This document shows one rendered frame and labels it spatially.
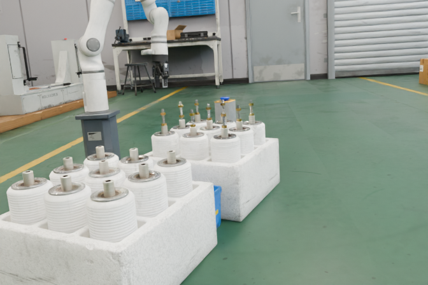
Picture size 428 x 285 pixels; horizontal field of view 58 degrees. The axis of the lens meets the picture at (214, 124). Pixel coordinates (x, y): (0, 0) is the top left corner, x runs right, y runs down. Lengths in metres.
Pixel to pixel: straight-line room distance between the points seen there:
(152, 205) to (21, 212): 0.29
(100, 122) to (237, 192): 0.73
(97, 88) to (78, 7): 5.58
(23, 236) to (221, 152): 0.60
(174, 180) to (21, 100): 3.06
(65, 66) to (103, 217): 4.32
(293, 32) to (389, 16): 1.48
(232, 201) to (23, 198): 0.60
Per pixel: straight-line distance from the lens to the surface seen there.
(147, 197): 0.87
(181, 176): 0.96
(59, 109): 4.31
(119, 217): 0.79
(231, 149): 1.22
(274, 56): 6.50
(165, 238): 0.87
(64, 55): 5.11
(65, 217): 0.87
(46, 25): 7.47
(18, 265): 0.98
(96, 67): 1.68
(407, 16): 6.85
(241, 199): 1.22
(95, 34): 1.67
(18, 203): 0.96
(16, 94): 3.96
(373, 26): 6.69
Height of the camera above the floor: 0.52
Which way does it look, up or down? 10 degrees down
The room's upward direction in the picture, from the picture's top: 4 degrees counter-clockwise
